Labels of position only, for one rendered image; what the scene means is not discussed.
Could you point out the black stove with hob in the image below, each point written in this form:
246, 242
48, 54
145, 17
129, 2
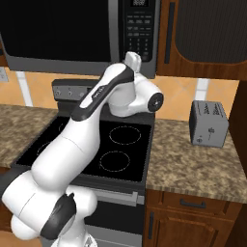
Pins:
125, 151

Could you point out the brown wooden drawer front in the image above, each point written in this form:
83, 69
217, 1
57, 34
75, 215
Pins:
222, 207

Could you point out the small stove knob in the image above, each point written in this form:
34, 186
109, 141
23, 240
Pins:
58, 93
69, 93
81, 94

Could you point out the black microwave door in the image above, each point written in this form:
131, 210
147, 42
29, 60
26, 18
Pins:
58, 29

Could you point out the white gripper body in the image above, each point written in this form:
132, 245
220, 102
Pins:
132, 60

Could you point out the brown cupboard door dark panel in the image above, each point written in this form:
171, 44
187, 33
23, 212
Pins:
209, 35

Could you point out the black steel microwave oven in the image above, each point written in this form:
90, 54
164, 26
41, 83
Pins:
138, 32

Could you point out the black oven door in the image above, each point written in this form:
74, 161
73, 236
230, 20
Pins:
119, 217

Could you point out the white wall outlet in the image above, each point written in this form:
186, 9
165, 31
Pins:
3, 74

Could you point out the grey toaster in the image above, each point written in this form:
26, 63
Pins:
208, 125

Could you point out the brown wooden cupboard door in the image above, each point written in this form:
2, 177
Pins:
189, 231

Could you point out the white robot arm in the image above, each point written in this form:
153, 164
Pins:
70, 151

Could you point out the tall brown wooden cupboard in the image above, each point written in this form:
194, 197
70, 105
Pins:
239, 135

